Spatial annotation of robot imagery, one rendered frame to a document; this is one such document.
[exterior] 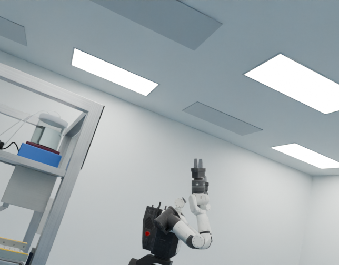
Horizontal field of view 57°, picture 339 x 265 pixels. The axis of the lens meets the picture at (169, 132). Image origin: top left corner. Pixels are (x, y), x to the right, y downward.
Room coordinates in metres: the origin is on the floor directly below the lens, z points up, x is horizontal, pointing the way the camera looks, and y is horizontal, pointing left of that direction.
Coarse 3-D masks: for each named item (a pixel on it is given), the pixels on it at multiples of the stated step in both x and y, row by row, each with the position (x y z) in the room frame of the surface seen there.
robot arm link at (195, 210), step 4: (192, 196) 1.98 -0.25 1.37; (188, 200) 2.03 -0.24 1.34; (192, 200) 1.98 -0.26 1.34; (192, 204) 1.99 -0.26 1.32; (196, 204) 1.97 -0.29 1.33; (192, 208) 1.99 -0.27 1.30; (196, 208) 1.97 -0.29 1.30; (192, 212) 2.01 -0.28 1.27; (196, 212) 1.98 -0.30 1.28; (200, 212) 1.97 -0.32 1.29; (204, 212) 1.98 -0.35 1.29
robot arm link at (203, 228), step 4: (196, 216) 2.00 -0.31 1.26; (200, 216) 1.97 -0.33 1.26; (204, 216) 1.97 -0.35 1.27; (200, 220) 1.97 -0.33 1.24; (204, 220) 1.96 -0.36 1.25; (200, 224) 1.96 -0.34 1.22; (204, 224) 1.95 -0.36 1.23; (208, 224) 1.97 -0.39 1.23; (200, 228) 1.96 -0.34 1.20; (204, 228) 1.95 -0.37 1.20; (208, 228) 1.96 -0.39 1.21; (200, 232) 1.96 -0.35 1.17; (204, 232) 1.95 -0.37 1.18; (208, 232) 1.95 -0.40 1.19; (204, 236) 1.94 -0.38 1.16; (208, 236) 1.94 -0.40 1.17; (208, 240) 1.95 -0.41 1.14; (204, 244) 1.93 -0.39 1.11; (208, 244) 1.98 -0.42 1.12; (200, 248) 1.95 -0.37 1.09; (204, 248) 1.98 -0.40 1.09
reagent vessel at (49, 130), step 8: (40, 120) 1.62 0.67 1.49; (48, 120) 1.60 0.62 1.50; (56, 120) 1.61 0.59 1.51; (64, 120) 1.64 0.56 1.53; (40, 128) 1.61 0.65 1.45; (48, 128) 1.61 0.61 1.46; (56, 128) 1.62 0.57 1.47; (64, 128) 1.67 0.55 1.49; (32, 136) 1.63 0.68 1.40; (40, 136) 1.61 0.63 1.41; (48, 136) 1.61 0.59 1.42; (56, 136) 1.64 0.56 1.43; (40, 144) 1.61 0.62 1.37; (48, 144) 1.62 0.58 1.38; (56, 144) 1.66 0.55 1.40
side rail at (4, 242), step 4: (0, 240) 1.76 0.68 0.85; (4, 240) 1.77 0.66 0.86; (8, 240) 1.77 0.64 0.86; (12, 240) 1.78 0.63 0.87; (4, 244) 1.77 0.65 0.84; (8, 244) 1.78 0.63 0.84; (12, 244) 1.78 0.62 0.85; (16, 244) 1.79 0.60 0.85; (20, 244) 1.80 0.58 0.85; (24, 244) 1.80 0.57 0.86; (20, 248) 1.80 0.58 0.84; (24, 248) 1.81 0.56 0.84
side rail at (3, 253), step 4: (0, 252) 1.52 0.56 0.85; (4, 252) 1.52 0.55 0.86; (8, 252) 1.53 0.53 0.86; (12, 252) 1.53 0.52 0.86; (0, 256) 1.52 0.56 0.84; (4, 256) 1.52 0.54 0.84; (8, 256) 1.53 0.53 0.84; (12, 256) 1.53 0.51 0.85; (16, 256) 1.54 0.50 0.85; (20, 256) 1.55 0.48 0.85; (24, 256) 1.55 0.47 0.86; (20, 260) 1.55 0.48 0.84; (24, 260) 1.56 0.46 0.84
